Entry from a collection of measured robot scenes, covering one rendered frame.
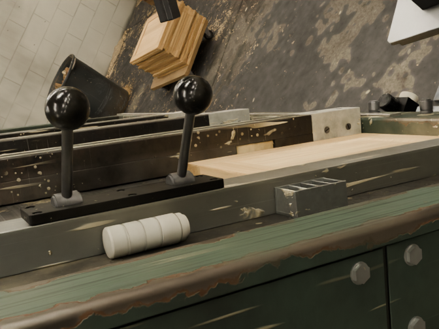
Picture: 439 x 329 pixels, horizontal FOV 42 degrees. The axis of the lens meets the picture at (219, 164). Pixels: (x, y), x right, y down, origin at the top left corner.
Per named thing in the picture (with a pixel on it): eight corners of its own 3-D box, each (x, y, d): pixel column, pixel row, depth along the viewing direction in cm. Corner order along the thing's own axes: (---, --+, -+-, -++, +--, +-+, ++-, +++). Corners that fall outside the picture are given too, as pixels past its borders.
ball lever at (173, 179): (202, 198, 60) (223, 84, 52) (170, 204, 58) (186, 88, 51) (187, 177, 62) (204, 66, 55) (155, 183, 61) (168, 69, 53)
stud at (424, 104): (436, 113, 109) (435, 98, 108) (426, 115, 107) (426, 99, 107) (425, 113, 111) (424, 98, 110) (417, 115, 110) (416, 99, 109)
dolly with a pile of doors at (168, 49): (220, 25, 441) (178, -4, 422) (199, 83, 426) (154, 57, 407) (182, 44, 492) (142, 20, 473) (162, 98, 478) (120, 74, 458)
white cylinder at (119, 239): (113, 262, 50) (193, 243, 54) (109, 230, 50) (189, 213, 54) (103, 255, 53) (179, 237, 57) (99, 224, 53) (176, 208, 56)
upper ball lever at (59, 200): (92, 220, 54) (97, 97, 47) (51, 228, 52) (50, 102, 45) (80, 196, 57) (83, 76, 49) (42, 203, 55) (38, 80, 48)
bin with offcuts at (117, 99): (139, 81, 548) (78, 47, 517) (120, 128, 533) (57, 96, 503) (117, 91, 591) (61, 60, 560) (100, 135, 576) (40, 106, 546)
